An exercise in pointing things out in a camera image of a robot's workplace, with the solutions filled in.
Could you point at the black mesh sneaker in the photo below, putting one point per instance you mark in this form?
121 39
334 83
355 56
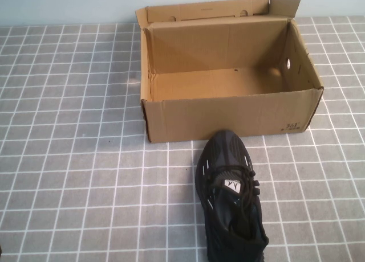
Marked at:
228 148

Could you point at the brown cardboard shoe box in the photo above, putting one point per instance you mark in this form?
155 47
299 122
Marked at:
228 116

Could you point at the grey checked tablecloth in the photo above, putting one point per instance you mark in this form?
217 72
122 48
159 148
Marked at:
71 159

